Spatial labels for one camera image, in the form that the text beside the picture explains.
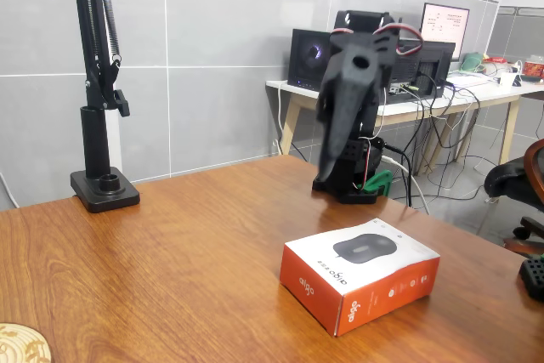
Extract white orange mouse box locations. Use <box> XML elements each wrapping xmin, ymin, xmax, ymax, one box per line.
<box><xmin>279</xmin><ymin>217</ymin><xmax>441</xmax><ymax>337</ymax></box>

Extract black idle arm base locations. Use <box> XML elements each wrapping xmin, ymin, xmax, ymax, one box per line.
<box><xmin>518</xmin><ymin>254</ymin><xmax>544</xmax><ymax>300</ymax></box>

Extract red box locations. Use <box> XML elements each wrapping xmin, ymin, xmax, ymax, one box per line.
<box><xmin>521</xmin><ymin>60</ymin><xmax>544</xmax><ymax>80</ymax></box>

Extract black computer case with fan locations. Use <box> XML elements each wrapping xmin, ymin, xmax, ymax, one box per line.
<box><xmin>286</xmin><ymin>27</ymin><xmax>337</xmax><ymax>92</ymax></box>

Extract open black computer case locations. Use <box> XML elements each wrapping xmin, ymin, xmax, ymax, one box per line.
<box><xmin>384</xmin><ymin>39</ymin><xmax>456</xmax><ymax>105</ymax></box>

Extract white desk with wooden legs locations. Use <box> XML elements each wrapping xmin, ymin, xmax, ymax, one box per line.
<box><xmin>265</xmin><ymin>77</ymin><xmax>544</xmax><ymax>177</ymax></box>

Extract green table clamp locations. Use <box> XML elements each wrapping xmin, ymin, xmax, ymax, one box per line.
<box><xmin>354</xmin><ymin>169</ymin><xmax>394</xmax><ymax>201</ymax></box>

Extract computer monitor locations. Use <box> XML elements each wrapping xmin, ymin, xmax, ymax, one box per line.
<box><xmin>420</xmin><ymin>2</ymin><xmax>471</xmax><ymax>62</ymax></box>

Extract green item on desk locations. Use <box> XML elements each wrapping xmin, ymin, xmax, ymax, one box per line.
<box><xmin>461</xmin><ymin>52</ymin><xmax>486</xmax><ymax>73</ymax></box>

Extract black office chair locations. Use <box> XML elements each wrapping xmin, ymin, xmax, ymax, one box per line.
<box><xmin>483</xmin><ymin>138</ymin><xmax>544</xmax><ymax>258</ymax></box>

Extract black stand clamp base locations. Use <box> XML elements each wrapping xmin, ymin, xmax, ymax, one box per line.
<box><xmin>70</xmin><ymin>105</ymin><xmax>141</xmax><ymax>214</ymax></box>

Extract round wooden coaster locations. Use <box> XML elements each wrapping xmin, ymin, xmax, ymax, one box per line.
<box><xmin>0</xmin><ymin>322</ymin><xmax>52</xmax><ymax>363</ymax></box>

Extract red white servo cable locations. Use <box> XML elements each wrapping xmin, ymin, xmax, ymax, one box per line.
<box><xmin>331</xmin><ymin>22</ymin><xmax>425</xmax><ymax>58</ymax></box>

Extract white robot data cable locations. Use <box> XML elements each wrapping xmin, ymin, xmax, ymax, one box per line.
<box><xmin>380</xmin><ymin>157</ymin><xmax>431</xmax><ymax>216</ymax></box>

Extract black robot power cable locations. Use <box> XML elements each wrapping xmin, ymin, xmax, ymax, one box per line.
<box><xmin>382</xmin><ymin>144</ymin><xmax>416</xmax><ymax>210</ymax></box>

